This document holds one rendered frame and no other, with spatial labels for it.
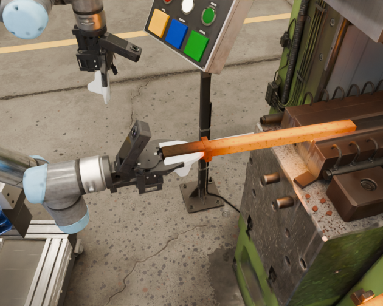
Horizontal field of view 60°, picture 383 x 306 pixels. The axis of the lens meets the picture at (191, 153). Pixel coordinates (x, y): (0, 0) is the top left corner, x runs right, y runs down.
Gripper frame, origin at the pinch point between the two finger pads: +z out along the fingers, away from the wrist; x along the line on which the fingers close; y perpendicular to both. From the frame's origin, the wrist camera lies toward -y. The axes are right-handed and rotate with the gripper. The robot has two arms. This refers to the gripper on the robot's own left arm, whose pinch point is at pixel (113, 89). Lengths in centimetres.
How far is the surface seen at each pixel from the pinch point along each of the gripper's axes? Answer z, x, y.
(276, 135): -8, 28, -43
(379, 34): -35, 33, -54
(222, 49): -7.4, -10.6, -32.9
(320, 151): -6, 30, -53
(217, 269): 93, 14, -36
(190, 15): -13.3, -20.8, -22.9
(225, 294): 93, 26, -39
